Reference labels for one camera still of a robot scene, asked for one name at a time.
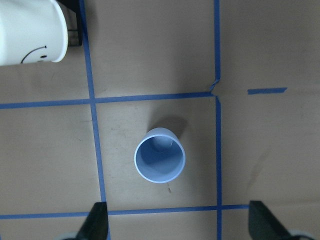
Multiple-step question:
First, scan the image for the black wire mug rack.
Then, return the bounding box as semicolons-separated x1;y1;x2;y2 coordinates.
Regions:
57;0;83;47

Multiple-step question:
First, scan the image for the light blue plastic cup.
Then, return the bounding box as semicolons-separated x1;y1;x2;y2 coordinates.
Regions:
134;127;186;184

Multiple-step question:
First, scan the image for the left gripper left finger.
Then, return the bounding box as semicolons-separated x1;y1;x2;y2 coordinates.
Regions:
76;202;109;240

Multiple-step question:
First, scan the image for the white smiley mug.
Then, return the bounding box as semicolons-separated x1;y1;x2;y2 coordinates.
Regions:
0;0;68;66

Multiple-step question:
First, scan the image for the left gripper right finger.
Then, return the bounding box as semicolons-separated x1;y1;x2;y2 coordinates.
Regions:
249;200;293;240

